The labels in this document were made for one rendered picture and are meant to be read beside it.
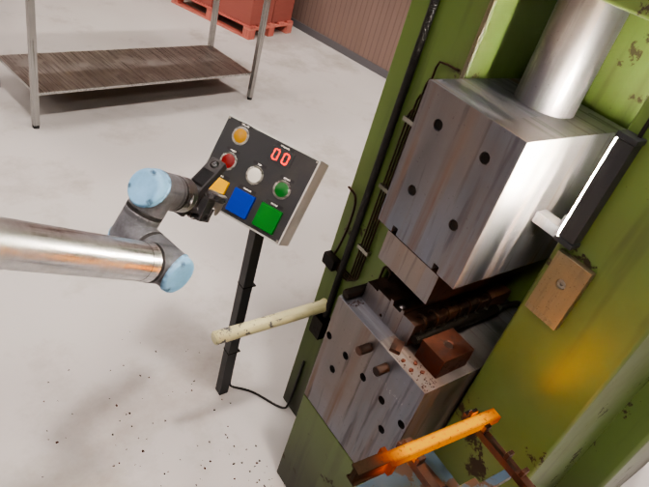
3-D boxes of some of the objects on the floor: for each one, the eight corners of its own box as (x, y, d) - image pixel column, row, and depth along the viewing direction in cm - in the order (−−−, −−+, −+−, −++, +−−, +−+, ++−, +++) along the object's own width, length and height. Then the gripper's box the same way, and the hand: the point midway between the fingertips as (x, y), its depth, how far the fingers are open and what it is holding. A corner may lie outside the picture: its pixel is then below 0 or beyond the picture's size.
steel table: (257, 100, 485) (280, -20, 429) (31, 131, 360) (22, -33, 304) (209, 67, 519) (224, -49, 463) (-15, 84, 393) (-30, -72, 337)
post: (219, 395, 237) (268, 174, 175) (214, 388, 239) (262, 167, 178) (227, 392, 239) (279, 173, 178) (223, 386, 242) (272, 166, 180)
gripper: (161, 205, 144) (203, 212, 165) (188, 220, 142) (227, 226, 162) (175, 174, 144) (215, 186, 164) (204, 189, 141) (240, 199, 161)
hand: (223, 196), depth 162 cm, fingers closed
